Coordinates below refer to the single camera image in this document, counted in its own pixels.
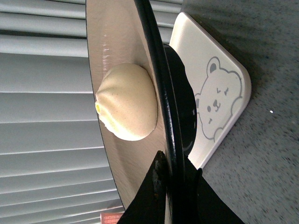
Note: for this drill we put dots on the red label sign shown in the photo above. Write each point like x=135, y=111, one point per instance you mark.
x=110, y=218

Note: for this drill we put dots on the white steamed bun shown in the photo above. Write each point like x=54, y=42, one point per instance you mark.
x=126, y=102

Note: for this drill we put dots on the grey pleated curtain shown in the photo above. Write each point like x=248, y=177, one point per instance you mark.
x=53, y=165

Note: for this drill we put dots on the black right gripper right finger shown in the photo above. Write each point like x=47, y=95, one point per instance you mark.
x=197, y=201

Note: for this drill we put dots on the beige plate with black rim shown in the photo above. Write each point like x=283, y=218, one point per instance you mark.
x=126, y=31

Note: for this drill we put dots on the cream bear print tray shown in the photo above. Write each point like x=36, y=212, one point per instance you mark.
x=221, y=85

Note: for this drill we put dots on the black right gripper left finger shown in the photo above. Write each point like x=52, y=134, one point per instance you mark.
x=153, y=201

